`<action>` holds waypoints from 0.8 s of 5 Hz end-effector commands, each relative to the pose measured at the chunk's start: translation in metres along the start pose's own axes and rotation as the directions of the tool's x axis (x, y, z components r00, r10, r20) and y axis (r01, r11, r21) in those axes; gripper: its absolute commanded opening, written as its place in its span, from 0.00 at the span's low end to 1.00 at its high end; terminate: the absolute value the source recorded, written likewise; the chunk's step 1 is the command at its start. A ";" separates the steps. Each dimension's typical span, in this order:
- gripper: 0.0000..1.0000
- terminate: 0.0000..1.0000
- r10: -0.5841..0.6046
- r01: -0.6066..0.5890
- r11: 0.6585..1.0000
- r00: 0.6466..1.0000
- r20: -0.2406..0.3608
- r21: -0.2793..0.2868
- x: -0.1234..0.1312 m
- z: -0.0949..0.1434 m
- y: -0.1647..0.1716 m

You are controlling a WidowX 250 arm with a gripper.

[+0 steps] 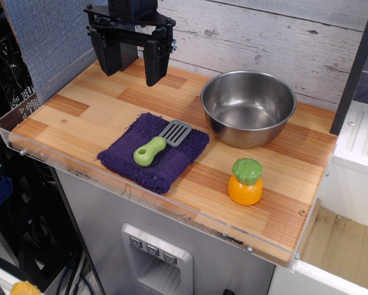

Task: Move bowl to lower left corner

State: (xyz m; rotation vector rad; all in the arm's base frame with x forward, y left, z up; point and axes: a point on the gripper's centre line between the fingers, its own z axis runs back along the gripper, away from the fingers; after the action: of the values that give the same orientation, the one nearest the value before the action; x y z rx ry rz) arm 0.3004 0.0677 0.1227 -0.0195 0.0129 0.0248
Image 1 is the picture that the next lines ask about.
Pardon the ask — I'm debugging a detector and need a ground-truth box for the yellow object bottom left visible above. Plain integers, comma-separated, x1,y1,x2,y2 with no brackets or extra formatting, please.
10,281,42,295

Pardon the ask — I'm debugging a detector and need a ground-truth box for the white toy sink unit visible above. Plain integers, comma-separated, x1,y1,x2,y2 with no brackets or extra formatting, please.
269,101,368,294

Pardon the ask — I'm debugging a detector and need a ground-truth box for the silver toy fridge cabinet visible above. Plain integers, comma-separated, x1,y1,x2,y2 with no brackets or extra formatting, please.
58,171,275,294

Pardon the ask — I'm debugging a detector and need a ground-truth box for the stainless steel bowl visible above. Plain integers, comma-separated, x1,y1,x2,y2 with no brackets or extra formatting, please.
200,70,297,148

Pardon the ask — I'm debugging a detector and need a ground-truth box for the dark grey post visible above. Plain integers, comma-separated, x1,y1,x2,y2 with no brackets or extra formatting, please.
119,43,138,71
330,20,368,135

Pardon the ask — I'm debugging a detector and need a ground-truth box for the dark grey left post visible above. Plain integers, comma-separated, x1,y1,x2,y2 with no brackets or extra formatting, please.
119,43,138,71

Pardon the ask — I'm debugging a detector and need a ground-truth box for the purple towel cloth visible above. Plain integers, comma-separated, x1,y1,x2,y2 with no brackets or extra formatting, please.
97,112,210,194

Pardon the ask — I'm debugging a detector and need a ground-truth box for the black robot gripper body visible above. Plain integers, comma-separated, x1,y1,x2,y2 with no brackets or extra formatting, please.
84,1,177,54

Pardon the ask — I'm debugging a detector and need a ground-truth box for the blue fabric panel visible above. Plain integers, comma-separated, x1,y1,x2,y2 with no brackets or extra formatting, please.
1,0,107,103

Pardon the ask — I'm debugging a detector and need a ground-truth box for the orange toy carrot green top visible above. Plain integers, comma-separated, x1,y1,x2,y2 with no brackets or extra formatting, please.
228,158,263,206

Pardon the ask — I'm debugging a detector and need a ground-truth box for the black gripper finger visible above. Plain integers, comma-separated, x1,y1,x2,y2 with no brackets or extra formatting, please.
143,39,170,87
88,26,122,76

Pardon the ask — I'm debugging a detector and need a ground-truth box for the clear acrylic table guard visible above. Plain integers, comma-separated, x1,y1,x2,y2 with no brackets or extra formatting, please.
0,90,336,268

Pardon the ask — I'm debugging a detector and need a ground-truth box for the dark grey right post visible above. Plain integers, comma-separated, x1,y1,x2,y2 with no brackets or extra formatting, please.
330,20,368,135

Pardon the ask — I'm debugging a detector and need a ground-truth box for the grey water dispenser panel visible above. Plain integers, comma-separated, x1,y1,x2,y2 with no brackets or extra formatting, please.
121,223,194,294

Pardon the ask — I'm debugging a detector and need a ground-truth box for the green handled grey toy spatula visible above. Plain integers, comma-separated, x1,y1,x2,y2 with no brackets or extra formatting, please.
133,119,192,167

